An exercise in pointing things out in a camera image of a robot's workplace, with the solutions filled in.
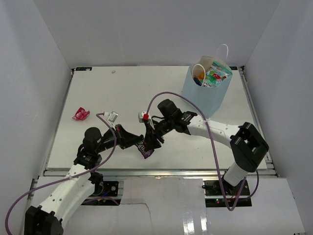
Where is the light blue paper bag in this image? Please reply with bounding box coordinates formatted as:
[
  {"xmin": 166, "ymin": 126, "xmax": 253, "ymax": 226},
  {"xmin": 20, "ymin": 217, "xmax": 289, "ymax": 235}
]
[{"xmin": 182, "ymin": 44, "xmax": 233, "ymax": 118}]

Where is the red candy wrapper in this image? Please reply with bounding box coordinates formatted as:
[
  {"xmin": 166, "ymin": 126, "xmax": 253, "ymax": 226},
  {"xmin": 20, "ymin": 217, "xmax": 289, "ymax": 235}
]
[{"xmin": 72, "ymin": 107, "xmax": 90, "ymax": 121}]

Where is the brown purple M&M's pack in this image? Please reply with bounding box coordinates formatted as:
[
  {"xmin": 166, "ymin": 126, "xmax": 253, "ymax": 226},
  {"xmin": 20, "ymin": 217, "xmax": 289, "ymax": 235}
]
[{"xmin": 136, "ymin": 143, "xmax": 155, "ymax": 159}]

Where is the blue kettle chip bag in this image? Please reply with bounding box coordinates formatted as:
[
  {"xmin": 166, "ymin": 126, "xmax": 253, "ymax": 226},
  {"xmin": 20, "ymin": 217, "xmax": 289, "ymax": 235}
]
[{"xmin": 193, "ymin": 76, "xmax": 202, "ymax": 86}]

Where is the aluminium front frame rail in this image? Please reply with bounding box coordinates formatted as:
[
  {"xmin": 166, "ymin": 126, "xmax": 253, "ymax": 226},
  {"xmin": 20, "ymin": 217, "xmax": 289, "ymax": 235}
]
[{"xmin": 44, "ymin": 169, "xmax": 276, "ymax": 177}]

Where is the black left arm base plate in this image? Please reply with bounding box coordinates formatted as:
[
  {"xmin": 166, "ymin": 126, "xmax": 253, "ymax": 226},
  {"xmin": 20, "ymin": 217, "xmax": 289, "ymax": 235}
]
[{"xmin": 96, "ymin": 181, "xmax": 119, "ymax": 197}]

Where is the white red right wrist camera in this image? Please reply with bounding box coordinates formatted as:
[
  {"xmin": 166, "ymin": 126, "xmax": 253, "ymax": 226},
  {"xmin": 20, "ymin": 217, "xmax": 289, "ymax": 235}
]
[{"xmin": 138, "ymin": 112, "xmax": 150, "ymax": 123}]

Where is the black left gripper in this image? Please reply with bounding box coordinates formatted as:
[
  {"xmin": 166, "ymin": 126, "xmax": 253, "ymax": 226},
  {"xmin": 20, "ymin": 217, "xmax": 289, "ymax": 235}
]
[{"xmin": 96, "ymin": 124, "xmax": 142, "ymax": 153}]

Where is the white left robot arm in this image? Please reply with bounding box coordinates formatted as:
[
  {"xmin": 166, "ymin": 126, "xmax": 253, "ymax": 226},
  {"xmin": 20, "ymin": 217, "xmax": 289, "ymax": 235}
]
[{"xmin": 24, "ymin": 124, "xmax": 144, "ymax": 235}]

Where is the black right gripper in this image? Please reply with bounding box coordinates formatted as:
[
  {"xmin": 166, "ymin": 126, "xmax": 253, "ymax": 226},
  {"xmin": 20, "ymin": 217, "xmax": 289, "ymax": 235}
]
[{"xmin": 143, "ymin": 117, "xmax": 174, "ymax": 152}]

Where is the orange honey dijon chip bag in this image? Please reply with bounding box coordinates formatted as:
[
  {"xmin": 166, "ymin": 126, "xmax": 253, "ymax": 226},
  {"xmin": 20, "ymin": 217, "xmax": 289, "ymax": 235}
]
[{"xmin": 197, "ymin": 72, "xmax": 206, "ymax": 80}]

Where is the blue corner label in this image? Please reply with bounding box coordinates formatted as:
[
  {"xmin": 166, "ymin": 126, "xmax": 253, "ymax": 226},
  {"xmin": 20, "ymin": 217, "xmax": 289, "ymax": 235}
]
[{"xmin": 75, "ymin": 67, "xmax": 92, "ymax": 71}]

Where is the teal Fox's candy bag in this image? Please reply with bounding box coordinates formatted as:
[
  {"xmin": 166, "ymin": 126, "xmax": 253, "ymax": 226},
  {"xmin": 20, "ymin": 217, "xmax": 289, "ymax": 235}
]
[{"xmin": 201, "ymin": 62, "xmax": 232, "ymax": 87}]

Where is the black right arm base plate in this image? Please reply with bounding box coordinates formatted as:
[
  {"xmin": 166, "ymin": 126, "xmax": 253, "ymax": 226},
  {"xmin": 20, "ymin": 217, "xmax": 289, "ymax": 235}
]
[{"xmin": 202, "ymin": 180, "xmax": 250, "ymax": 196}]

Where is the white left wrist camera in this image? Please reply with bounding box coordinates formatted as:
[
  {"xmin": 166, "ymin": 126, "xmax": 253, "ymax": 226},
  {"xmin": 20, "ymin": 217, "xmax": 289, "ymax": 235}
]
[{"xmin": 103, "ymin": 111, "xmax": 119, "ymax": 123}]

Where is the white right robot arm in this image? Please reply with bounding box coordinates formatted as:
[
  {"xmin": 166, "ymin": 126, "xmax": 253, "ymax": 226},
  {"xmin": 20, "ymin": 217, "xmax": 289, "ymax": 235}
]
[{"xmin": 138, "ymin": 99, "xmax": 269, "ymax": 195}]

